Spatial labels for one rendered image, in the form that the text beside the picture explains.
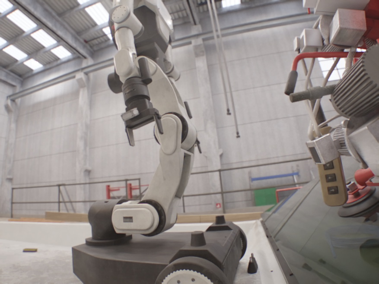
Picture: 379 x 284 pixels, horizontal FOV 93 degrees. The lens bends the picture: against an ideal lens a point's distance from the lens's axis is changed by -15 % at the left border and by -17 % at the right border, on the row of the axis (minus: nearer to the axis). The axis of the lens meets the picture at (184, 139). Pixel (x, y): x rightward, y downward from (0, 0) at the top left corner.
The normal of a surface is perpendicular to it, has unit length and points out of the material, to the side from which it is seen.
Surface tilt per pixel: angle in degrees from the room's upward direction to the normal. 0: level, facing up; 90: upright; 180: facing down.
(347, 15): 90
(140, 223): 90
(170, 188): 90
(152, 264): 90
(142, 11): 101
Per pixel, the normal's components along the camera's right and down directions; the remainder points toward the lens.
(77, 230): 0.00, -0.24
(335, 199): -0.77, -0.09
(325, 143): -0.15, -0.08
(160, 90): -0.24, 0.22
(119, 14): -0.35, -0.19
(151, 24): 0.44, -0.12
